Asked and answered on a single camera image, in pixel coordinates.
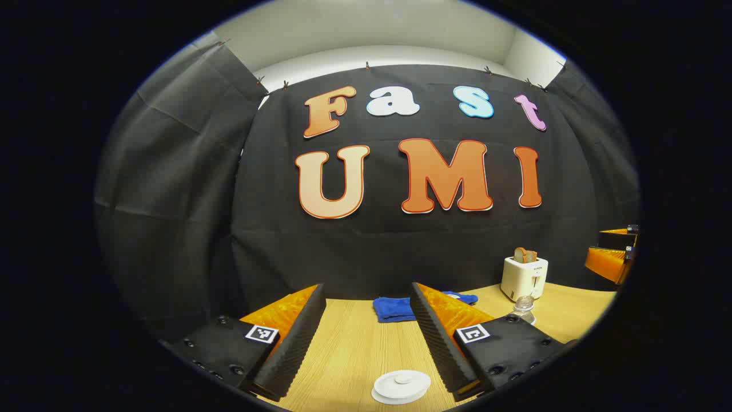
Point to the white teacup lid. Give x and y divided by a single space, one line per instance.
402 382

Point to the toasted bread slice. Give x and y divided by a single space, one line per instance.
519 255
532 256

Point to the white toaster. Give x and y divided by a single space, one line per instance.
523 279

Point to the white saucer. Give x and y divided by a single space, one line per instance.
389 399

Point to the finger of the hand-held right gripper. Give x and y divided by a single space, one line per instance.
607 263
617 236

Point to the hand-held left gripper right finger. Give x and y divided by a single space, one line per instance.
437 343

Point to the blue folded towel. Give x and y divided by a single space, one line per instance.
394 309

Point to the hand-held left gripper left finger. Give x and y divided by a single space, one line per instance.
297 343

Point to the clear water bottle green label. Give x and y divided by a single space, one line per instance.
524 308

